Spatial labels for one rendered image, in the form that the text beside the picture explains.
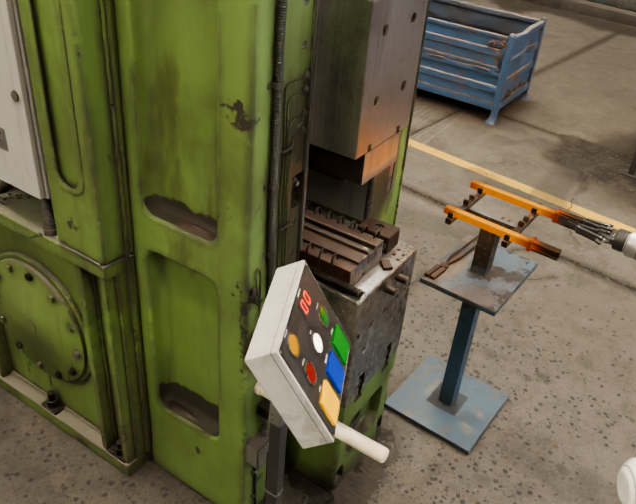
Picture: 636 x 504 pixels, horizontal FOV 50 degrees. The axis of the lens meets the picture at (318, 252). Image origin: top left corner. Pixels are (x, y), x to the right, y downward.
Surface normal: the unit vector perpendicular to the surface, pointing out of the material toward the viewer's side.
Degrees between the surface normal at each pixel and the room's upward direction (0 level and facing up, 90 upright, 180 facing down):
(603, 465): 0
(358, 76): 90
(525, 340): 0
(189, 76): 89
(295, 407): 90
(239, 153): 89
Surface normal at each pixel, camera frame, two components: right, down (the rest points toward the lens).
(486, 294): 0.07, -0.83
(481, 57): -0.57, 0.42
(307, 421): -0.15, 0.55
